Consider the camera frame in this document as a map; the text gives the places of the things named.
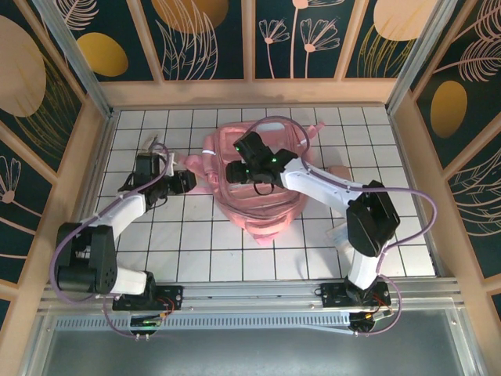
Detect pink backpack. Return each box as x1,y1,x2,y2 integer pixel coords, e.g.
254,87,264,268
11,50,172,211
183,120,351,248

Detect white plastic packet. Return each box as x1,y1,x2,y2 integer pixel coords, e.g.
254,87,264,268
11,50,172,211
324,225,353,255

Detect small controller board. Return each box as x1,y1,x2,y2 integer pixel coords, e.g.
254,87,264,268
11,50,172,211
349,309,395,334
130,313,164,334

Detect grey metal shelf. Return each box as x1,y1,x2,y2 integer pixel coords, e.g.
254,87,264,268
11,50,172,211
23,307,485,376

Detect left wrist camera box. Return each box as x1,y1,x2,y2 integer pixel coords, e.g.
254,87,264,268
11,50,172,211
167,151,187,170

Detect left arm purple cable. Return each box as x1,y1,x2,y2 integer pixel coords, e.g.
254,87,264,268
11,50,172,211
52,143,173,338

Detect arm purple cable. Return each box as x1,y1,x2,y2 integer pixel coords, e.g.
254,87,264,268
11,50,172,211
246,116,438,338
52,143,173,338

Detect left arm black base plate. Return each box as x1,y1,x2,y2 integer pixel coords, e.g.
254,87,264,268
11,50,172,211
112,284,184,313

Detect aluminium mounting rail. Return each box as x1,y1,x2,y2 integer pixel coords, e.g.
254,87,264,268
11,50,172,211
38,277,463,314

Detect aluminium frame post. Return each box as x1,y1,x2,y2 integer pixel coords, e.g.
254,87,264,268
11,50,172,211
385,0,462,114
33,0,115,119

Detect slotted grey cable duct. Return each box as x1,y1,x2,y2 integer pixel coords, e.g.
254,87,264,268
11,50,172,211
54,315,353,334

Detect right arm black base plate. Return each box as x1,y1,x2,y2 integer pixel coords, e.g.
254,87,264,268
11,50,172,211
320,281,392,310

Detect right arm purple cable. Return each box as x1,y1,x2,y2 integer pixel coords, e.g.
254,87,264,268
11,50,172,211
246,116,438,338

